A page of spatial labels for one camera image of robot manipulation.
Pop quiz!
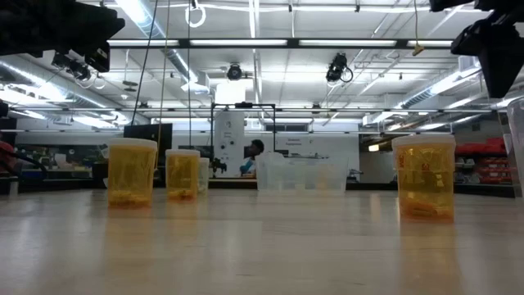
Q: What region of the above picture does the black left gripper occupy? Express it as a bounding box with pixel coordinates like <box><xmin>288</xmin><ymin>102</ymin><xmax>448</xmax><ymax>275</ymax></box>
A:
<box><xmin>0</xmin><ymin>0</ymin><xmax>126</xmax><ymax>73</ymax></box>

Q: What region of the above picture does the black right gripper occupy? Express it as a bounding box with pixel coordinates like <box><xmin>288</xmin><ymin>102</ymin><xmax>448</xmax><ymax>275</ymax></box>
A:
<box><xmin>450</xmin><ymin>11</ymin><xmax>524</xmax><ymax>98</ymax></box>

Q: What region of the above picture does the large amber pill bottle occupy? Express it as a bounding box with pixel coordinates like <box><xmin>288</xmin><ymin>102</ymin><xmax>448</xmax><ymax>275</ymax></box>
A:
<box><xmin>165</xmin><ymin>148</ymin><xmax>201</xmax><ymax>202</ymax></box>
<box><xmin>391</xmin><ymin>134</ymin><xmax>457</xmax><ymax>224</ymax></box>
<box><xmin>106</xmin><ymin>137</ymin><xmax>159</xmax><ymax>209</ymax></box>

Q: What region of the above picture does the clear plastic bin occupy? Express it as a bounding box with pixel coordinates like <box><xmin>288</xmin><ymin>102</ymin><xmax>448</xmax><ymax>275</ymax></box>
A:
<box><xmin>254</xmin><ymin>152</ymin><xmax>350</xmax><ymax>193</ymax></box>
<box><xmin>505</xmin><ymin>96</ymin><xmax>524</xmax><ymax>197</ymax></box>

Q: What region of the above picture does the black ceiling device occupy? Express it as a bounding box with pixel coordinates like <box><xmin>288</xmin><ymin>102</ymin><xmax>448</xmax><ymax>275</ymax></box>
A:
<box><xmin>51</xmin><ymin>51</ymin><xmax>93</xmax><ymax>82</ymax></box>

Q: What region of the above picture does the shelf with red bins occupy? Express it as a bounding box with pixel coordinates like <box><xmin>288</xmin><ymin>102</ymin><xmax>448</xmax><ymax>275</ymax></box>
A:
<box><xmin>454</xmin><ymin>137</ymin><xmax>513</xmax><ymax>185</ymax></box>

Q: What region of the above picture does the black monitor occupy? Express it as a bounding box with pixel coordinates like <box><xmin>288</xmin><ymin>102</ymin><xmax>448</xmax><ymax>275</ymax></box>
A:
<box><xmin>123</xmin><ymin>122</ymin><xmax>174</xmax><ymax>165</ymax></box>

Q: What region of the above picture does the black beam with light strips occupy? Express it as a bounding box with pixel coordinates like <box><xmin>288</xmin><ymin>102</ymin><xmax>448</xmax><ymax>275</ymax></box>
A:
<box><xmin>106</xmin><ymin>37</ymin><xmax>455</xmax><ymax>50</ymax></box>

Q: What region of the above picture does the red object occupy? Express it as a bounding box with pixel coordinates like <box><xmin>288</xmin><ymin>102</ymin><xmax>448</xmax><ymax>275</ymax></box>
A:
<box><xmin>0</xmin><ymin>140</ymin><xmax>18</xmax><ymax>175</ymax></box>

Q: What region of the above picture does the white pillar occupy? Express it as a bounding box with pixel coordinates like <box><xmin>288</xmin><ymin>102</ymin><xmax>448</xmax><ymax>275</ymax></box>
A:
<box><xmin>213</xmin><ymin>109</ymin><xmax>246</xmax><ymax>178</ymax></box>

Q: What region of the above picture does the person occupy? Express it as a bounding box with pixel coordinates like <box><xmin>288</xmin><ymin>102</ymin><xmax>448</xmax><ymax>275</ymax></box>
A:
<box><xmin>239</xmin><ymin>138</ymin><xmax>265</xmax><ymax>179</ymax></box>

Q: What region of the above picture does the hanging yellow cable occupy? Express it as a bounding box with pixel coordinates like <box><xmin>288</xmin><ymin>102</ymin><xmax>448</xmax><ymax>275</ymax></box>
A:
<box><xmin>155</xmin><ymin>0</ymin><xmax>171</xmax><ymax>169</ymax></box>

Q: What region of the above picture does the yellow cord with plug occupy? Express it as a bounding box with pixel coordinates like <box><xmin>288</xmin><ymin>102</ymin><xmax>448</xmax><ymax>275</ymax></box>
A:
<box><xmin>412</xmin><ymin>0</ymin><xmax>426</xmax><ymax>57</ymax></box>

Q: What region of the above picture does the white cable loop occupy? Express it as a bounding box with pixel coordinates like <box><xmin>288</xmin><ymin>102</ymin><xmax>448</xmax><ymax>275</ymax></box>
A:
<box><xmin>184</xmin><ymin>0</ymin><xmax>207</xmax><ymax>29</ymax></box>

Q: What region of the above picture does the straight hanging black cable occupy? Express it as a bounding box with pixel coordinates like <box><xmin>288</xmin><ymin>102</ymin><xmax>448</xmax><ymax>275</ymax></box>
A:
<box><xmin>187</xmin><ymin>0</ymin><xmax>192</xmax><ymax>148</ymax></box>

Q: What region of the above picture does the round black ceiling camera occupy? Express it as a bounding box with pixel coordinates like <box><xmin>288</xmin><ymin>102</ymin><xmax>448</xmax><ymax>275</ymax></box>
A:
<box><xmin>226</xmin><ymin>62</ymin><xmax>244</xmax><ymax>82</ymax></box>

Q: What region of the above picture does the black ceiling camera with cable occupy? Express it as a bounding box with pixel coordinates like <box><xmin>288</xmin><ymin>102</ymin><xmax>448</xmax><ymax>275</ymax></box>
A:
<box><xmin>325</xmin><ymin>52</ymin><xmax>354</xmax><ymax>84</ymax></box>

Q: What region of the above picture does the black aluminium table frame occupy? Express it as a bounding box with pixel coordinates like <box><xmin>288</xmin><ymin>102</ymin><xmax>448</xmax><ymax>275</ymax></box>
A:
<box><xmin>0</xmin><ymin>176</ymin><xmax>517</xmax><ymax>198</ymax></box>

